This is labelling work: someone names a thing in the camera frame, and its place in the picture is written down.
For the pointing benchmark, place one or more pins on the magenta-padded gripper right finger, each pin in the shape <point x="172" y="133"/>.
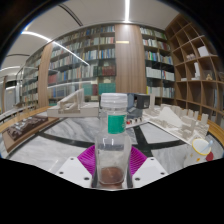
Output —
<point x="148" y="171"/>

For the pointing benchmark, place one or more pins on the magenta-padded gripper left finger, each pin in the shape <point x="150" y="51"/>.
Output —
<point x="75" y="171"/>

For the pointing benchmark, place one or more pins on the clear plastic bottle white cap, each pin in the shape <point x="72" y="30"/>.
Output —
<point x="113" y="150"/>

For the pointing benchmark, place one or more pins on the white city block model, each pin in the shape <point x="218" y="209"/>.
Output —
<point x="176" y="121"/>

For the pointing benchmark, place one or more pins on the white ramp architectural model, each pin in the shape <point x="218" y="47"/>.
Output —
<point x="71" y="106"/>

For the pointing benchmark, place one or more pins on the brown model on wooden board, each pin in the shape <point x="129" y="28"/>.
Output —
<point x="23" y="128"/>

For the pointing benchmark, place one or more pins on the dark grey architectural model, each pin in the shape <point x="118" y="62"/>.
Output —
<point x="141" y="101"/>

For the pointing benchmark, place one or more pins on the narrow bookshelf full of books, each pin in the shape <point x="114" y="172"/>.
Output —
<point x="156" y="66"/>

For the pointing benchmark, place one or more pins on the wooden cubby shelf unit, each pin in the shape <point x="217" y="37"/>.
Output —
<point x="196" y="76"/>

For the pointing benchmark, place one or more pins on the large bookshelf full of books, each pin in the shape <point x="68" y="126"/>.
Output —
<point x="76" y="63"/>

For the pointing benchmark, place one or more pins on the long ceiling light strip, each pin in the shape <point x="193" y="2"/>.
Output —
<point x="127" y="10"/>
<point x="36" y="34"/>

